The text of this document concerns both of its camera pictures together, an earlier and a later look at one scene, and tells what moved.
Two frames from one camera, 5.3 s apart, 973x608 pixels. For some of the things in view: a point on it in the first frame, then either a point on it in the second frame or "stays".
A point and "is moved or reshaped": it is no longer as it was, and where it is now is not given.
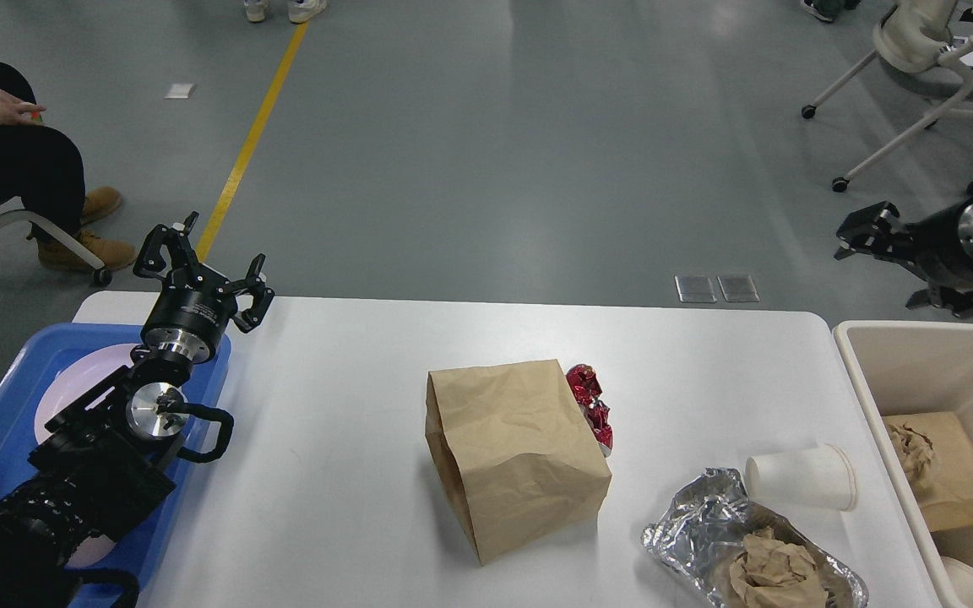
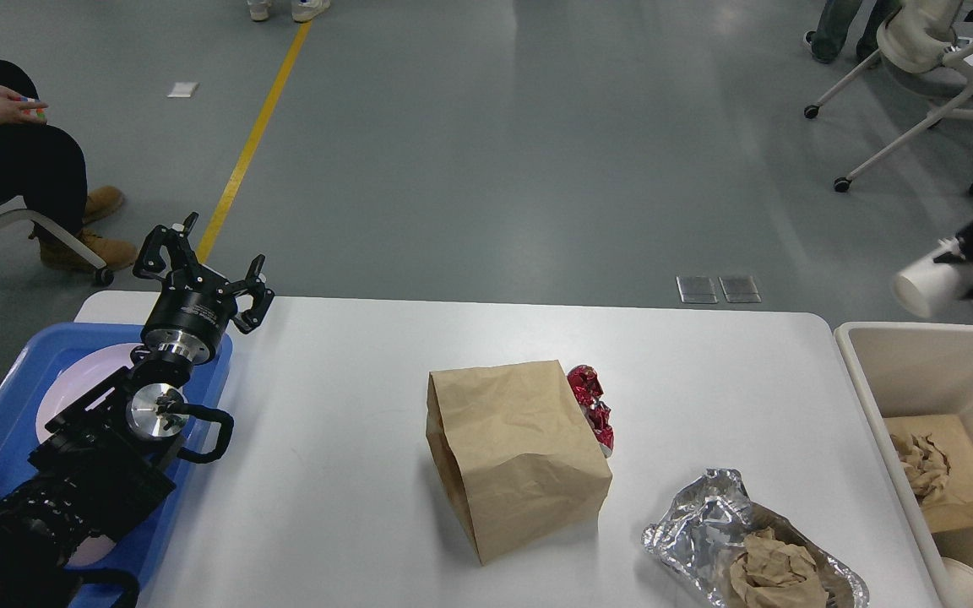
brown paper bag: (954, 484) stays
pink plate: (77, 377) stays
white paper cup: (821, 476) is moved or reshaped
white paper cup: (972, 590) stays
